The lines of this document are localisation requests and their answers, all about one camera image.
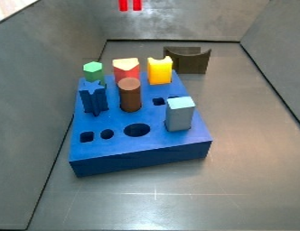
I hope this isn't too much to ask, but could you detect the red two-legged block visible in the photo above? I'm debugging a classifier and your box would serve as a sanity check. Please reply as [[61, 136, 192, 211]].
[[118, 0, 144, 12]]

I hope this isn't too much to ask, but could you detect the blue foam shape board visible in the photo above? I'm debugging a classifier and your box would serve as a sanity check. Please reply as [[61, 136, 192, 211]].
[[69, 73, 212, 177]]

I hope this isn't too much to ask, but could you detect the light blue square block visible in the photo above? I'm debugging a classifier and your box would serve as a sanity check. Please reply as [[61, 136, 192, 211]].
[[165, 97, 196, 132]]

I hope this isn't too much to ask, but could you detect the brown cylinder block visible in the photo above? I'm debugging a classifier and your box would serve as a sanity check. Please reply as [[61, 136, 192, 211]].
[[118, 78, 142, 112]]

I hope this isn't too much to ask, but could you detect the yellow arch block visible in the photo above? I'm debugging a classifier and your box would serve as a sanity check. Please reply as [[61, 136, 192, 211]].
[[148, 56, 173, 85]]

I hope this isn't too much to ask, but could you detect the dark blue star block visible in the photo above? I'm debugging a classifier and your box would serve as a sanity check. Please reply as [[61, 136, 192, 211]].
[[80, 78, 109, 116]]

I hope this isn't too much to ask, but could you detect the black curved stand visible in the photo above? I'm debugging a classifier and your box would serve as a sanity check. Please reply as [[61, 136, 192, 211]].
[[164, 46, 212, 74]]

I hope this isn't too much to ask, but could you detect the green hexagon block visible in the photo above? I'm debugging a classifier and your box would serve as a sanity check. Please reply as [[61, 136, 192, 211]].
[[84, 61, 106, 86]]

